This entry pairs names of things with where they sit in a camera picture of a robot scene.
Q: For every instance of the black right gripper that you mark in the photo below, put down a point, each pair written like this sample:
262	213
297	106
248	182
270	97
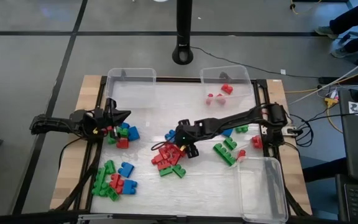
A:
197	129

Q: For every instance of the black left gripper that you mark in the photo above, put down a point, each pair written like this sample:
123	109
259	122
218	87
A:
104	121

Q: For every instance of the long green toy block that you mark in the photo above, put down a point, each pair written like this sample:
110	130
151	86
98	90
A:
224	154
99	179

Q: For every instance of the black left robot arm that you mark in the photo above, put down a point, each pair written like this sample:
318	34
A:
57	123

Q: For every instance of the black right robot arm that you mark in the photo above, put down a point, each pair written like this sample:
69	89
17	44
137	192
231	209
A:
238	119

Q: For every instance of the clear plastic bin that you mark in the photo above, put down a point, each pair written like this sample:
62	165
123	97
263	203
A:
130	90
235	77
259	193

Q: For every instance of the small white floor label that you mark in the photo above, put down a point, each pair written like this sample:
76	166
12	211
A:
283	71

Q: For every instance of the yellow power plug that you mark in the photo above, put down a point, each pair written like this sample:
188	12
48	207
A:
330	101

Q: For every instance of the person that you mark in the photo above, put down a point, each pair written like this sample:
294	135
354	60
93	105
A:
350	21

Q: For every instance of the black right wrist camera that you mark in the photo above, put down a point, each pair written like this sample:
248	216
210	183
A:
183	137

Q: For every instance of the black table frame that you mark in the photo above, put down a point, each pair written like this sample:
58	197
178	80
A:
179	79

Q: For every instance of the black camera pole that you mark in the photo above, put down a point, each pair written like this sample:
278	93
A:
183	28

